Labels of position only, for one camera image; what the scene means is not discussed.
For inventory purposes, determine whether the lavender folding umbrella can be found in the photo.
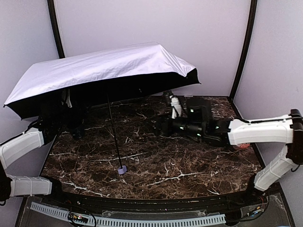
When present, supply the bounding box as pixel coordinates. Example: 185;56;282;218
2;42;202;175

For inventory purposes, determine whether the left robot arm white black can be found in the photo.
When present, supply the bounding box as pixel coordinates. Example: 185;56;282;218
0;120;62;206

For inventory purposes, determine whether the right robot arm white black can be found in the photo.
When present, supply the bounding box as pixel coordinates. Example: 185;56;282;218
154;95;303;194

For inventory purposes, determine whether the left black corner post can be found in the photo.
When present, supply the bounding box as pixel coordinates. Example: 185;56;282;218
47;0;65;59

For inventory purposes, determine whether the right black corner post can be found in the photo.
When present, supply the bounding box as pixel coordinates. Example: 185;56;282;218
229;0;258;102

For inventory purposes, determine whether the black corner post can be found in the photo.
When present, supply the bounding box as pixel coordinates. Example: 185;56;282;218
47;0;65;59
229;0;258;102

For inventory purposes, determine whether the grey slotted cable duct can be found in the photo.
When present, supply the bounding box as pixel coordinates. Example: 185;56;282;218
30;202;226;227

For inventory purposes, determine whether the dark mug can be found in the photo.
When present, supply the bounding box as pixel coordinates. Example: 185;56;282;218
68;123;85;140

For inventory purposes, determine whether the red white patterned bowl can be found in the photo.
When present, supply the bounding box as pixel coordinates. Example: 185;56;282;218
233;143;250;150

